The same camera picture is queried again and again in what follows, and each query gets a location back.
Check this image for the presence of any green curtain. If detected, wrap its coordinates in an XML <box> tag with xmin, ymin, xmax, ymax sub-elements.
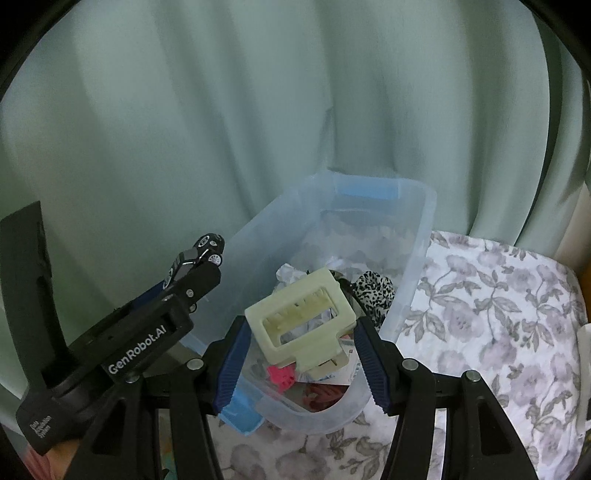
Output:
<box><xmin>1</xmin><ymin>1</ymin><xmax>590</xmax><ymax>339</ymax></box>

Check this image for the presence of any white power strip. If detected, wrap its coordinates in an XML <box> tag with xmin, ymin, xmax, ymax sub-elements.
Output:
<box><xmin>576</xmin><ymin>323</ymin><xmax>590</xmax><ymax>433</ymax></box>

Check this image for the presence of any pink hair roller clip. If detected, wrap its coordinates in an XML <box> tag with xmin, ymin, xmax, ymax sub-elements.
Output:
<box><xmin>266</xmin><ymin>365</ymin><xmax>348</xmax><ymax>413</ymax></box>

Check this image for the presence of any black toy car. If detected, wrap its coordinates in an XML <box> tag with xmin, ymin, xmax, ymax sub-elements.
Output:
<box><xmin>162</xmin><ymin>233</ymin><xmax>225</xmax><ymax>290</ymax></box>

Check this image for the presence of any leopard print scrunchie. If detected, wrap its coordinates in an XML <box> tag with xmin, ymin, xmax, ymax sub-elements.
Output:
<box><xmin>352</xmin><ymin>271</ymin><xmax>396</xmax><ymax>331</ymax></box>

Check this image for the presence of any clear plastic storage bin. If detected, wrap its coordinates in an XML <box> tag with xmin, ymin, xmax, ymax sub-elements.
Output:
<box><xmin>184</xmin><ymin>171</ymin><xmax>437</xmax><ymax>435</ymax></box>

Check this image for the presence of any floral white blanket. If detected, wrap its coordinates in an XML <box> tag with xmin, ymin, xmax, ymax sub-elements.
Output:
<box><xmin>211</xmin><ymin>231</ymin><xmax>587</xmax><ymax>479</ymax></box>

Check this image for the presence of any cream hair claw clip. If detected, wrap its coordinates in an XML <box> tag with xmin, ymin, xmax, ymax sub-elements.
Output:
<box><xmin>245</xmin><ymin>268</ymin><xmax>356</xmax><ymax>381</ymax></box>

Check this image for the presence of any left hand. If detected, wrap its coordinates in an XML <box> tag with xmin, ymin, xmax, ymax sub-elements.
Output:
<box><xmin>24</xmin><ymin>440</ymin><xmax>80</xmax><ymax>480</ymax></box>

